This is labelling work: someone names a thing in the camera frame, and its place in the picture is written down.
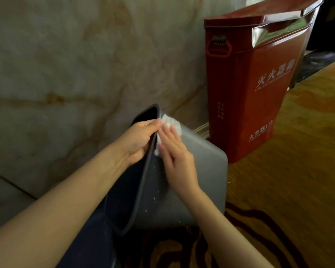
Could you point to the metal skirting strip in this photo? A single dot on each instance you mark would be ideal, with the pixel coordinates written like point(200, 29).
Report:
point(202, 131)

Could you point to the red metal extinguisher box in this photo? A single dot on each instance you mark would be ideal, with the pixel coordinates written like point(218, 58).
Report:
point(248, 89)

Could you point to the person's left forearm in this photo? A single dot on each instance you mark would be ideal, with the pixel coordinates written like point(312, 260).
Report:
point(53, 209)

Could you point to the person's right hand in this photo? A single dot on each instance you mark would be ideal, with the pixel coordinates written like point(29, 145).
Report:
point(180, 167)

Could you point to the person's left hand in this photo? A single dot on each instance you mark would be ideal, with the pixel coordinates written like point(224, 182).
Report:
point(131, 142)

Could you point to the person's right middle finger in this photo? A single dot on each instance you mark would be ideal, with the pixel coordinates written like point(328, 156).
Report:
point(174, 137)

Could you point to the black plastic bag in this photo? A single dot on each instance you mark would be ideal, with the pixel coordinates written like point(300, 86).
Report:
point(315, 64)

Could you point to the person's right thumb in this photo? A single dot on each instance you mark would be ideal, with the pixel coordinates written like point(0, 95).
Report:
point(163, 156)

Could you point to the dark blue trousers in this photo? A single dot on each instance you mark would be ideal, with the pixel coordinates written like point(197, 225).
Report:
point(92, 242)

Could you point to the person's right forearm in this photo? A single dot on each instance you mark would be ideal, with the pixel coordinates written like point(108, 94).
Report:
point(220, 228)

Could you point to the white tissue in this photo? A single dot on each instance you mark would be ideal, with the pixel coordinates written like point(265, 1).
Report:
point(173, 122)

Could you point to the grey plastic waste bin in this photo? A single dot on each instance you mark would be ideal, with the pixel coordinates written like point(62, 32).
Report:
point(201, 170)

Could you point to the person's left thumb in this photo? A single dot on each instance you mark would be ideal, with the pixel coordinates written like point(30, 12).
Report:
point(148, 125)

